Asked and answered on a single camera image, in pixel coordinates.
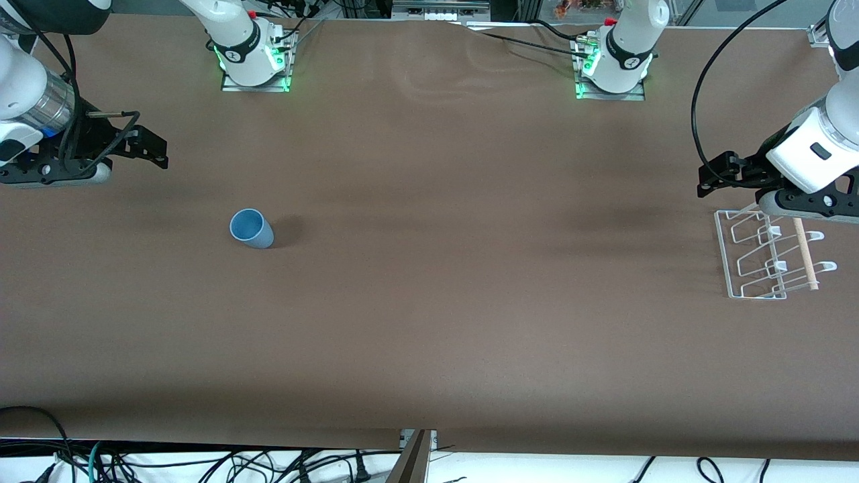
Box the blue plastic cup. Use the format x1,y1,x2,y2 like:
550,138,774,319
230,208,275,250

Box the wooden rack rod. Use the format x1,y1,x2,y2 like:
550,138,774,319
793,218,821,291

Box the brown table cover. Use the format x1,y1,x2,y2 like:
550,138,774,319
0,15,859,462

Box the metal table support beam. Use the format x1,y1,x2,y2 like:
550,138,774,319
386,429,438,483

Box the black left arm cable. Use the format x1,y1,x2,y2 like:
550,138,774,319
691,0,789,189

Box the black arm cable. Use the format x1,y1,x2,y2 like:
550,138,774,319
7,0,142,168
691,0,789,189

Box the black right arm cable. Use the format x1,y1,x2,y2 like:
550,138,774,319
7,0,142,168

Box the white wire cup rack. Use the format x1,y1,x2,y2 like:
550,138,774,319
715,209,838,301

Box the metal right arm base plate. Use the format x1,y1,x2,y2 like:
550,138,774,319
221,30,297,93

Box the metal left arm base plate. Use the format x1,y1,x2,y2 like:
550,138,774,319
574,37,646,102

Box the black base power cable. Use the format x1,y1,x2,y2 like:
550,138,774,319
463,19,591,58

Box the thick black floor cable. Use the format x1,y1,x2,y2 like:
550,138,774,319
0,405,74,483

